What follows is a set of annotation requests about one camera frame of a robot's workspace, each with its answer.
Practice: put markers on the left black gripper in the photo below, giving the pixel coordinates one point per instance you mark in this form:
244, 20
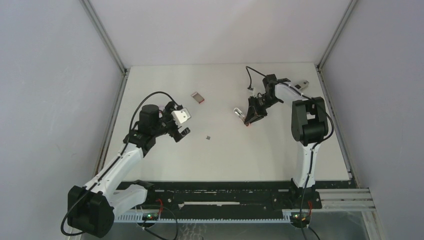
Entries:
167, 113

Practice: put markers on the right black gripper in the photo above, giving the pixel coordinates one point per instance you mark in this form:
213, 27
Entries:
255, 111

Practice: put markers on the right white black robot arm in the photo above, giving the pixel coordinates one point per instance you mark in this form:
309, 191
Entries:
310, 123

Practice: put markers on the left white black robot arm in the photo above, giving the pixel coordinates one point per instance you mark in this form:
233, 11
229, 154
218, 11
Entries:
139, 140

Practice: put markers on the black silver stapler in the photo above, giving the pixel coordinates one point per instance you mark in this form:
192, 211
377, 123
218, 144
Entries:
301, 85

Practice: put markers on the open red staple box tray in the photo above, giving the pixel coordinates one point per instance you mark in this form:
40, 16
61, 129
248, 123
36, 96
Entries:
198, 97

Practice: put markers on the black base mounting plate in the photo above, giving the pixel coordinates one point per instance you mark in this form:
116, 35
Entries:
284, 185

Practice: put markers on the left controller board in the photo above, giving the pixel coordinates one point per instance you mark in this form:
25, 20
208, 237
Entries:
150, 217

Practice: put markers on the controller board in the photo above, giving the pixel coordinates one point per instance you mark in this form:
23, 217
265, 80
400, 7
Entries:
299, 217
150, 217

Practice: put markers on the right controller board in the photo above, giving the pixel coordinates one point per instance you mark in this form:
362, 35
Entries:
299, 217

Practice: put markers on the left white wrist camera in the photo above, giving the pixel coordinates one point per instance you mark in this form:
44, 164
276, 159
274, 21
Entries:
181, 116

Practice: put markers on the white slotted cable duct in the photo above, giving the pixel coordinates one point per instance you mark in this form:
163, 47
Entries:
278, 217

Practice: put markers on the aluminium frame rails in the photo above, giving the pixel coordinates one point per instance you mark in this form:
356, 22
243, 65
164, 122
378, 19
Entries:
344, 198

